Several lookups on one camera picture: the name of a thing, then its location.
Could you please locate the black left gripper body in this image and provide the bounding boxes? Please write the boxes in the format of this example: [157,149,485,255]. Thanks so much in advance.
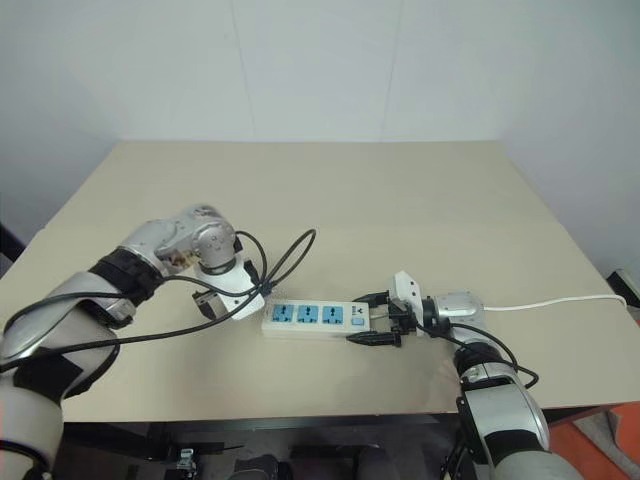
[191,288,224,320]

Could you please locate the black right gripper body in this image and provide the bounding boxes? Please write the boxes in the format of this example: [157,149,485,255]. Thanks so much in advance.
[384,294,419,338]

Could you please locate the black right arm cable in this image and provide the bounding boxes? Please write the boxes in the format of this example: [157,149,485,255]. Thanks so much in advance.
[414,321,542,390]

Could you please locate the white power strip blue sockets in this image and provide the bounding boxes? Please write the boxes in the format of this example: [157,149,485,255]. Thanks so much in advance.
[261,297,372,342]

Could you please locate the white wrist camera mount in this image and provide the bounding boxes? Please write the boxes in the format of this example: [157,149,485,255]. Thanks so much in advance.
[195,257,267,322]
[391,270,427,321]

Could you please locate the white power strip cable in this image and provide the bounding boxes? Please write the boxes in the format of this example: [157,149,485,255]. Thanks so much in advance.
[480,294,629,314]

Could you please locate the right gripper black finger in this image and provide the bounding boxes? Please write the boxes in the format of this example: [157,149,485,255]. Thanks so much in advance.
[351,290,392,309]
[344,330,404,348]

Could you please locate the orange floor mat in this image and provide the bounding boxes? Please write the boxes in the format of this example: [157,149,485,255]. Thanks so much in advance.
[544,398,640,480]

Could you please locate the black table frame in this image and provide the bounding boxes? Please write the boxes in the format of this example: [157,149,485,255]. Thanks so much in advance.
[62,399,624,454]

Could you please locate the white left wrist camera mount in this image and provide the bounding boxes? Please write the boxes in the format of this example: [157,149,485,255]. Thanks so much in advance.
[195,257,267,322]

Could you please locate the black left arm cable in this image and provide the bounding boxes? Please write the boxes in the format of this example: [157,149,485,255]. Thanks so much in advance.
[0,228,320,374]

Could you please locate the grey black box beside table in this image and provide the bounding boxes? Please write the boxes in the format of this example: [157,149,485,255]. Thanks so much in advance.
[606,268,640,307]

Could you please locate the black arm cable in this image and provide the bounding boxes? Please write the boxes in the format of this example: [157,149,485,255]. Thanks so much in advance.
[0,228,320,374]
[414,321,542,390]

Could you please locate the dark object beside table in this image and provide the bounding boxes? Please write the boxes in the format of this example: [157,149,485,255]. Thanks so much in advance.
[0,218,27,262]

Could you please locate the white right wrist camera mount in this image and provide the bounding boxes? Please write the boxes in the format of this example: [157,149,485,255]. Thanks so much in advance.
[391,270,427,321]

